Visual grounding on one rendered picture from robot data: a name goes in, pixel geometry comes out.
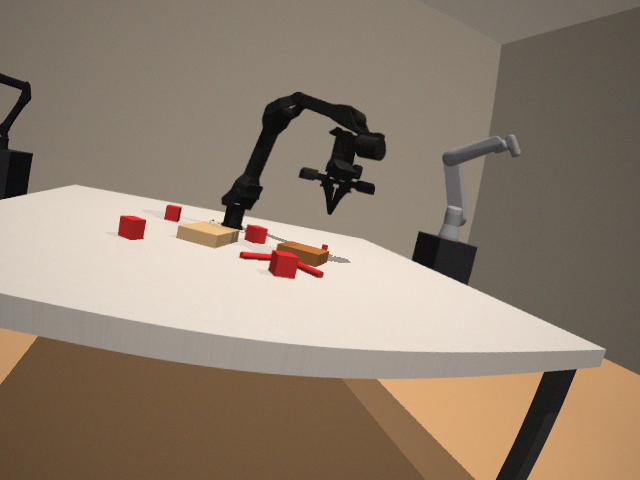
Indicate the red cube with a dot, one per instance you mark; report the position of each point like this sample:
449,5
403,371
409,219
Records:
172,213
256,234
131,227
283,264

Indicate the red cylindrical rod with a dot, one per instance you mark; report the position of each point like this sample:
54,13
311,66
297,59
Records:
310,270
255,256

